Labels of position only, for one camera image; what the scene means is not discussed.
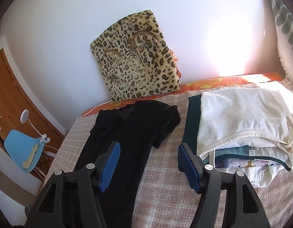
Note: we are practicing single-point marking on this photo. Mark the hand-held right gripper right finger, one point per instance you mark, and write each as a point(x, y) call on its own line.
point(189, 168)

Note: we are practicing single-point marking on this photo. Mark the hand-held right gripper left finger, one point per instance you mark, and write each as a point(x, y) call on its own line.
point(110, 166)

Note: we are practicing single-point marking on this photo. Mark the black shirt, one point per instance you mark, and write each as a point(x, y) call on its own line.
point(127, 133)

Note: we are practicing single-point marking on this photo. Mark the pink plaid blanket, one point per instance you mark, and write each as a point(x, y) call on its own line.
point(165, 206)

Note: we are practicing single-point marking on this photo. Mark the dark green folded garment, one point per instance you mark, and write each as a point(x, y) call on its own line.
point(190, 123)

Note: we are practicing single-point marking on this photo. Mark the teal garment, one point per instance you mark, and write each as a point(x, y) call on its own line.
point(232, 151)

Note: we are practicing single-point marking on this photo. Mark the floral print garment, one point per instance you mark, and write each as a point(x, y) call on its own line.
point(246, 163)

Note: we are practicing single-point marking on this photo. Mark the white shirt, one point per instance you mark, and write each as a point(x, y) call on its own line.
point(262, 174)

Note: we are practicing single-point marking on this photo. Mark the beige cloth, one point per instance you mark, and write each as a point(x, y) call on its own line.
point(31, 156)

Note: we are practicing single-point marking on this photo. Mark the orange floral bedsheet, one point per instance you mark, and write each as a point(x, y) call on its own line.
point(208, 83)

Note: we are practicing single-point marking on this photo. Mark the light blue chair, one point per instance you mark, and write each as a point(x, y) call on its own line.
point(18, 144)

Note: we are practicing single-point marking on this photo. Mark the white clip lamp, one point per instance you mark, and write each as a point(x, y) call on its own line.
point(24, 116)

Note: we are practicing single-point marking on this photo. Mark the leopard print cushion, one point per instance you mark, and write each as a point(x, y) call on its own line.
point(132, 64)

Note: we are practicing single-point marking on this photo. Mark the wooden door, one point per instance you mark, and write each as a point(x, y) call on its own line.
point(15, 76)

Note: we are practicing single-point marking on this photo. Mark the green patterned fringed pillow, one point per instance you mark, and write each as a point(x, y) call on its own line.
point(284, 28)

